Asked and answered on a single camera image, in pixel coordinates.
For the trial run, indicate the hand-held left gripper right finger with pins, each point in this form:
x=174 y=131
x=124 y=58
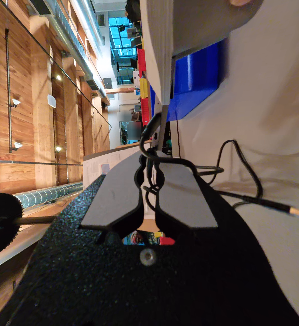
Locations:
x=182 y=198

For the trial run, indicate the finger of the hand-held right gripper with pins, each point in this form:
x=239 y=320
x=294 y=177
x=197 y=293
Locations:
x=203 y=20
x=157 y=38

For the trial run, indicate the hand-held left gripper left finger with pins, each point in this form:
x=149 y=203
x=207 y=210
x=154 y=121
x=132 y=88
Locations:
x=113 y=198

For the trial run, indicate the blue plastic bin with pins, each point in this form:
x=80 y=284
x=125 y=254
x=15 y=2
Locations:
x=198 y=76

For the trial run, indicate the grey USB hub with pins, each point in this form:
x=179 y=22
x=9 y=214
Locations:
x=164 y=122

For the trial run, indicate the person's right hand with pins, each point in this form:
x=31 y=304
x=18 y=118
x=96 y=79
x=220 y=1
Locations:
x=239 y=2

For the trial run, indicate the ceiling spotlight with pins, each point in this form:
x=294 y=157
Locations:
x=18 y=145
x=16 y=102

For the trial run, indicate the black pole with disc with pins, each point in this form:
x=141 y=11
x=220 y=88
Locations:
x=1 y=224

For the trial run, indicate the white access point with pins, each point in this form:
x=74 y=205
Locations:
x=51 y=101

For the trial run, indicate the silver ventilation duct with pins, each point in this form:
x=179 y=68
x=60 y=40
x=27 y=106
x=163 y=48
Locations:
x=47 y=194
x=75 y=38

